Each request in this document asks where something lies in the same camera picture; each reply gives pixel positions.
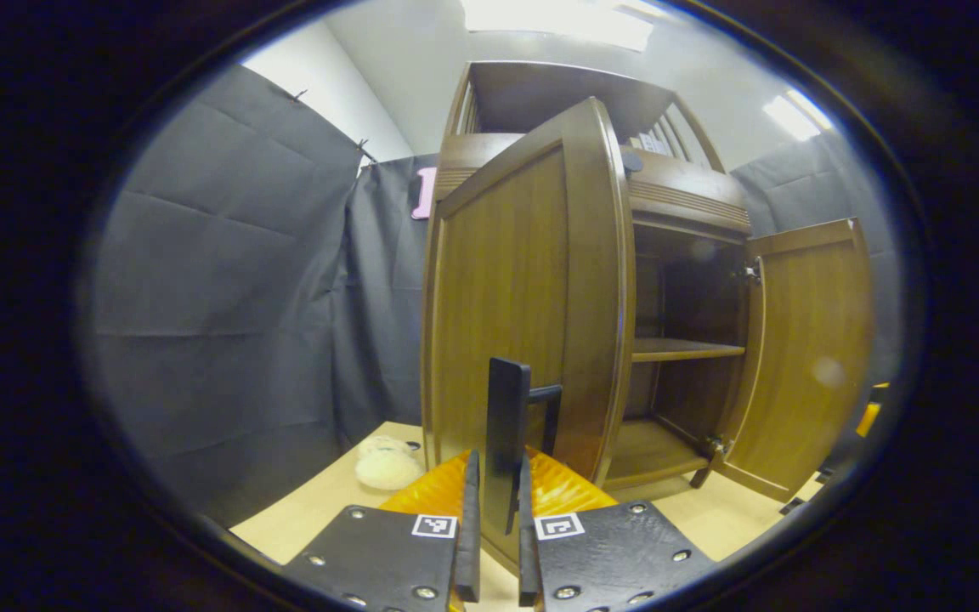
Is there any wooden double-door shoe cabinet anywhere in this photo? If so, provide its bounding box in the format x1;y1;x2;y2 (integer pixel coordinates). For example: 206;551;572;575
434;59;796;502

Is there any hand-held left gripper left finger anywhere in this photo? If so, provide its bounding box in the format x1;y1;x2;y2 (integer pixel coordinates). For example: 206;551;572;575
284;449;482;612

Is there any black backdrop cloth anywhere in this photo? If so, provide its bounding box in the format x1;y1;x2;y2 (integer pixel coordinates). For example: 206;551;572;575
86;64;903;528

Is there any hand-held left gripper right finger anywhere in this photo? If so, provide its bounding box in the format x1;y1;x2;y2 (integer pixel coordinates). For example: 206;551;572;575
517;446;718;612

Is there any cream plush toy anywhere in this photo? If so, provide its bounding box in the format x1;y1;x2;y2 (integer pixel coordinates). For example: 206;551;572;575
356;435;425;491

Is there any large ceiling light panel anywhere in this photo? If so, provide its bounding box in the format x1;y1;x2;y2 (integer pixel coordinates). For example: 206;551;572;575
460;0;654;52

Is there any small ceiling light panel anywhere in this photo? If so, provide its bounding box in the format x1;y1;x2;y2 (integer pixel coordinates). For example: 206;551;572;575
763;88;833;141

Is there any wooden shoe cabinet door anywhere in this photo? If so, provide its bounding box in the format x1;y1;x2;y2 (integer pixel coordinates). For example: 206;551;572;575
420;96;637;575
710;218;874;502

